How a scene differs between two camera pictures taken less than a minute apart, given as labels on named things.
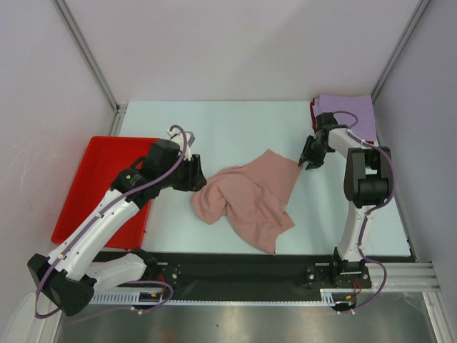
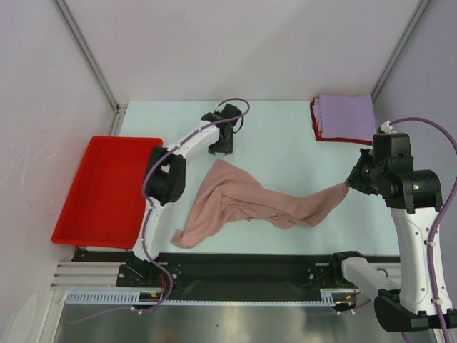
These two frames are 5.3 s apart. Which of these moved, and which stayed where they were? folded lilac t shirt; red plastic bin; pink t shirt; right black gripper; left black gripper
Moved: left black gripper; pink t shirt; right black gripper
Stayed: folded lilac t shirt; red plastic bin
